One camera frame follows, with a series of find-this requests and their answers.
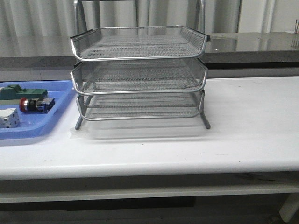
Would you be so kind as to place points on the silver mesh tray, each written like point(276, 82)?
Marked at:
point(140, 106)
point(139, 76)
point(137, 43)

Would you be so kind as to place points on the red emergency stop button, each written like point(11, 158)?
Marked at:
point(32, 105)

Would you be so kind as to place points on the blue plastic tray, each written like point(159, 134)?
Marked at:
point(37, 123)

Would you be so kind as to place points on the grey stone counter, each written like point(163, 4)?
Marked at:
point(223, 51)

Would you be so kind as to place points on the green terminal block module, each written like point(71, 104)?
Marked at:
point(14, 91)

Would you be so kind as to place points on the white electrical connector block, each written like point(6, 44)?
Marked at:
point(9, 118)

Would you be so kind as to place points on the grey metal rack frame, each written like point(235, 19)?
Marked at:
point(199, 26)

